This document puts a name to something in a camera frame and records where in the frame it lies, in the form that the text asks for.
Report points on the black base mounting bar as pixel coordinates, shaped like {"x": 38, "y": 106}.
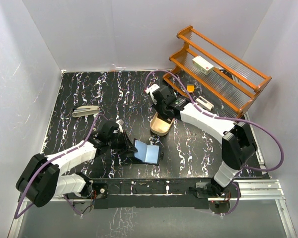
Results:
{"x": 198, "y": 193}

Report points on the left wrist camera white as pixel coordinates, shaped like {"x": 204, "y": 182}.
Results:
{"x": 120, "y": 123}

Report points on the orange small container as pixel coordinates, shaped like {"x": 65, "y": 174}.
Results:
{"x": 190, "y": 88}

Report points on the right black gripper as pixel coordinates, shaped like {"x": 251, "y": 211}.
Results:
{"x": 156, "y": 107}

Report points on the white red small box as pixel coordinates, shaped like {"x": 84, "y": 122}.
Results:
{"x": 202, "y": 65}

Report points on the beige grey stapler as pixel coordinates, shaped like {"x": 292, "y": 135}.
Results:
{"x": 82, "y": 111}

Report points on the white small device on shelf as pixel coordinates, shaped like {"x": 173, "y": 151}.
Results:
{"x": 205, "y": 104}

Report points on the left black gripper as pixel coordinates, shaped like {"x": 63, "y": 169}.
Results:
{"x": 127, "y": 145}

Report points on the black leather card holder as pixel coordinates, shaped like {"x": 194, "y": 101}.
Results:
{"x": 145, "y": 153}

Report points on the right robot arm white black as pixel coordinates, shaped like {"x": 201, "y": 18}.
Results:
{"x": 236, "y": 138}

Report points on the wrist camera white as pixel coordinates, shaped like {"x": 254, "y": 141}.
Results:
{"x": 149, "y": 91}
{"x": 120, "y": 123}

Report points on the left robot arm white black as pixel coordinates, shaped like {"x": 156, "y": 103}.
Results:
{"x": 45, "y": 176}

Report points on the orange wooden shelf rack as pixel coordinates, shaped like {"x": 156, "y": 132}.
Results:
{"x": 235, "y": 83}

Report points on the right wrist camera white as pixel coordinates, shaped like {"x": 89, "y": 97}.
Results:
{"x": 149, "y": 91}

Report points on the beige oval card tray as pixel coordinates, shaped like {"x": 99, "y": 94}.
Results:
{"x": 159, "y": 126}

